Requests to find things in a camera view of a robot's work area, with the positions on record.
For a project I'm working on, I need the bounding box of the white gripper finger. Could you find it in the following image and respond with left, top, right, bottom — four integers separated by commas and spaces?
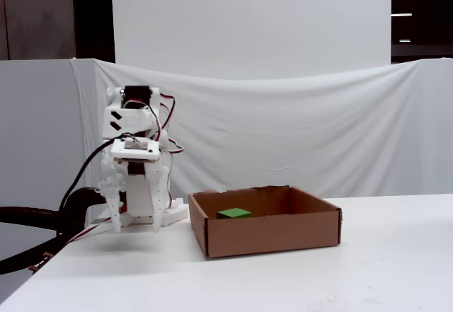
151, 165, 172, 233
98, 151, 128, 234

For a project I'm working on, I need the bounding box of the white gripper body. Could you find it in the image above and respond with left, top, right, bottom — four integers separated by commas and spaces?
125, 155, 173, 220

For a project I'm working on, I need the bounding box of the green cube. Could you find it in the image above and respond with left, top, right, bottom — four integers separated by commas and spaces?
217, 207, 252, 220

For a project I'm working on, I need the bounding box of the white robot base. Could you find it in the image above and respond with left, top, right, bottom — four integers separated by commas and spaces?
92, 197, 188, 229

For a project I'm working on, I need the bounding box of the brown cardboard box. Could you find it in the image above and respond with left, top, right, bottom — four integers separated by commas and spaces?
188, 185, 343, 260

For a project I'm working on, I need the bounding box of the grey partition panel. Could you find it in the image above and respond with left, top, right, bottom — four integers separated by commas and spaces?
0, 59, 89, 209

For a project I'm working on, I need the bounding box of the brown black table clamp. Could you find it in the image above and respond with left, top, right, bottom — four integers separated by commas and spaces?
28, 250, 55, 271

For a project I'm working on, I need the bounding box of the white backdrop cloth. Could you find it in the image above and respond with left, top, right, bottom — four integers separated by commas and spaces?
69, 57, 453, 200

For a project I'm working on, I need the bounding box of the white backdrop board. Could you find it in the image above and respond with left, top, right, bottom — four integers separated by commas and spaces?
110, 0, 393, 80

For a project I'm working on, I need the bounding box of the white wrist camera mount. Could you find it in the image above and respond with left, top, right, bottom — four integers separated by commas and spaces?
110, 137, 163, 165

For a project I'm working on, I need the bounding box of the red white black servo wire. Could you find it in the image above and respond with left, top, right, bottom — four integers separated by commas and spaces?
65, 216, 110, 248
148, 93, 185, 158

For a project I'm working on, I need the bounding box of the thick black hose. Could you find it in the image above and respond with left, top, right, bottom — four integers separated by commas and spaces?
0, 186, 103, 276

